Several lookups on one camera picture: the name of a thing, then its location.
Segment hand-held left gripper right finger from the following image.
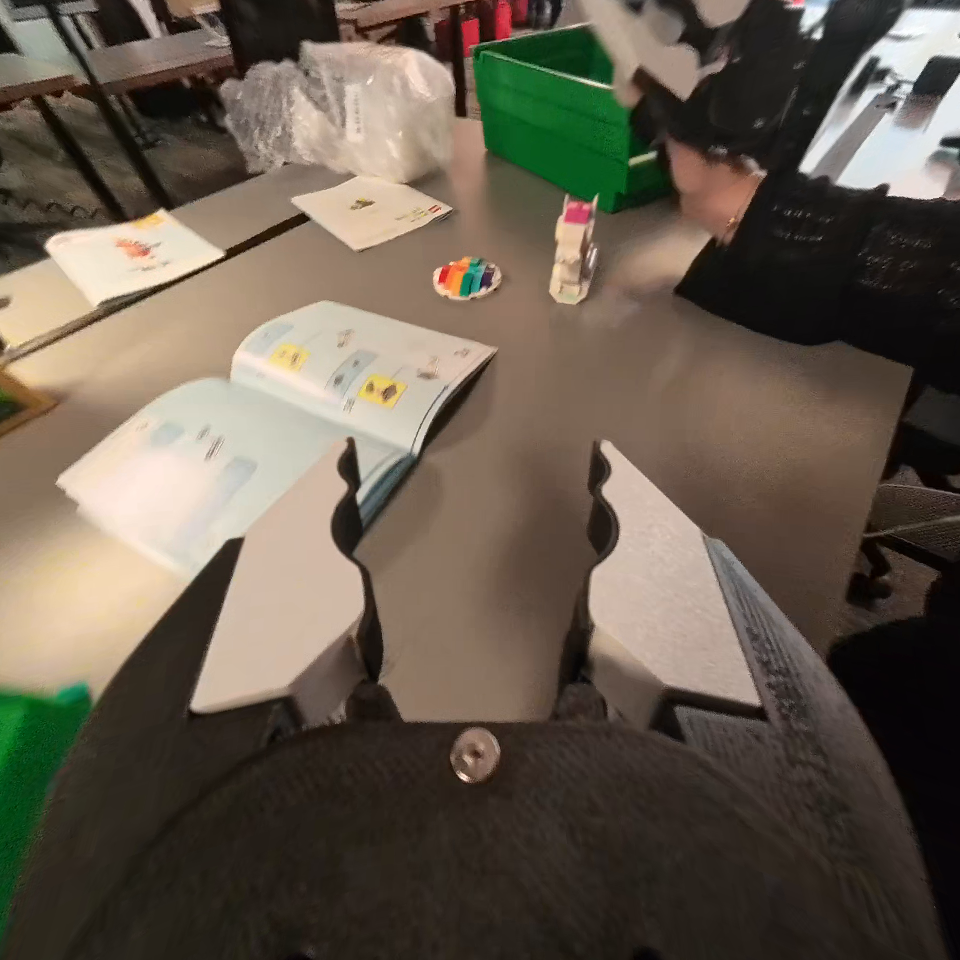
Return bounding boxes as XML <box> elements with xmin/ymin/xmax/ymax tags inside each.
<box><xmin>571</xmin><ymin>439</ymin><xmax>764</xmax><ymax>727</ymax></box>

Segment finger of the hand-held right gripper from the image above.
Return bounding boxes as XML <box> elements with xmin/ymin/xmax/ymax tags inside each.
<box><xmin>579</xmin><ymin>0</ymin><xmax>655</xmax><ymax>108</ymax></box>
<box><xmin>637</xmin><ymin>0</ymin><xmax>735</xmax><ymax>102</ymax></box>

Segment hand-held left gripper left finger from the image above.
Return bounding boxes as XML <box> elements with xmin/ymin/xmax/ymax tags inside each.
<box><xmin>189</xmin><ymin>437</ymin><xmax>385</xmax><ymax>727</ymax></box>

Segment white lego unicorn figure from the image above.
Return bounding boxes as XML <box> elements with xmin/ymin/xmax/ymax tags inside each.
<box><xmin>548</xmin><ymin>192</ymin><xmax>602</xmax><ymax>306</ymax></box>

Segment person's right forearm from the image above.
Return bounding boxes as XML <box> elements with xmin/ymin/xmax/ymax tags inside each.
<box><xmin>673</xmin><ymin>171</ymin><xmax>960</xmax><ymax>393</ymax></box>

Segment round rainbow lego plate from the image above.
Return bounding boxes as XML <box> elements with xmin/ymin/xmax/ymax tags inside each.
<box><xmin>432</xmin><ymin>255</ymin><xmax>504</xmax><ymax>302</ymax></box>

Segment red containers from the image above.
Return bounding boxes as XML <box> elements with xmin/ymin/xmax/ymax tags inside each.
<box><xmin>433</xmin><ymin>0</ymin><xmax>530</xmax><ymax>57</ymax></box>

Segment white table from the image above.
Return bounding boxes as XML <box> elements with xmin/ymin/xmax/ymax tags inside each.
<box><xmin>798</xmin><ymin>0</ymin><xmax>960</xmax><ymax>201</ymax></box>

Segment open light blue instruction booklet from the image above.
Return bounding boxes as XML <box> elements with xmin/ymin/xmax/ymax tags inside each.
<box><xmin>55</xmin><ymin>300</ymin><xmax>501</xmax><ymax>580</ymax></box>

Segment black office chair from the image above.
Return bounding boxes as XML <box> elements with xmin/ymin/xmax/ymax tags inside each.
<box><xmin>846</xmin><ymin>390</ymin><xmax>960</xmax><ymax>610</ymax></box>

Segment clear plastic bubble wrap bags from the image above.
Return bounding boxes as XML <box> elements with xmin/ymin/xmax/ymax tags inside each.
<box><xmin>219</xmin><ymin>40</ymin><xmax>456</xmax><ymax>186</ymax></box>

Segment white booklet with small print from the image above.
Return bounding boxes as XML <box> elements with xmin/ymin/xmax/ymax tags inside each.
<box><xmin>291</xmin><ymin>175</ymin><xmax>456</xmax><ymax>253</ymax></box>

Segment white booklet with red picture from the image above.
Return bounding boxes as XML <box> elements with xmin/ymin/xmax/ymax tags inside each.
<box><xmin>43</xmin><ymin>209</ymin><xmax>228</xmax><ymax>309</ymax></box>

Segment dark brown table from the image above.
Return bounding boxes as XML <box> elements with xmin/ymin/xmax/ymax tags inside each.
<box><xmin>0</xmin><ymin>28</ymin><xmax>237</xmax><ymax>222</ymax></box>

